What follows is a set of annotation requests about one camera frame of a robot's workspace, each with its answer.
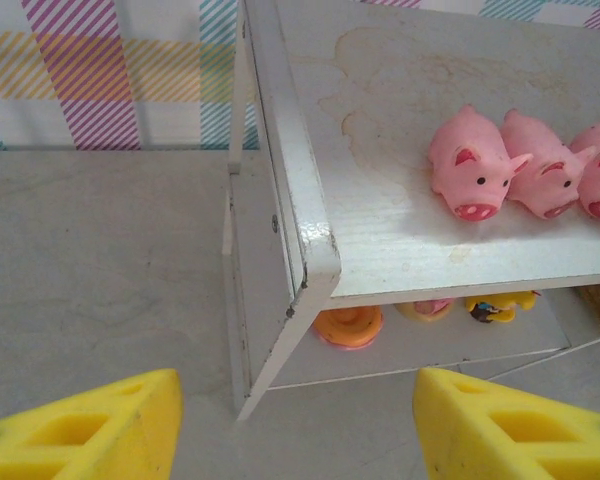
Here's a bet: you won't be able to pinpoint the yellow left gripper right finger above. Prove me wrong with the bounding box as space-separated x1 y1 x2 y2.
412 368 600 480

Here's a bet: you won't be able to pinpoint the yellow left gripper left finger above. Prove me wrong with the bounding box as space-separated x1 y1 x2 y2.
0 368 184 480

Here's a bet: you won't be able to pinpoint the pink bear figurine cream seat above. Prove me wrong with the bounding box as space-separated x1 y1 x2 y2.
394 298 455 324

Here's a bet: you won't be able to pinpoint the yellow-haired doll figurine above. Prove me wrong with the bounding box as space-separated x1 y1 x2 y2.
463 291 539 325

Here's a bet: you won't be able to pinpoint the orange swirl disc toy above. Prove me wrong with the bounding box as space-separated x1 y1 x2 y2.
312 305 385 351

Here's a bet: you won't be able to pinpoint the white two-tier shelf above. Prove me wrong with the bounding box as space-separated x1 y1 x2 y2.
222 0 600 421

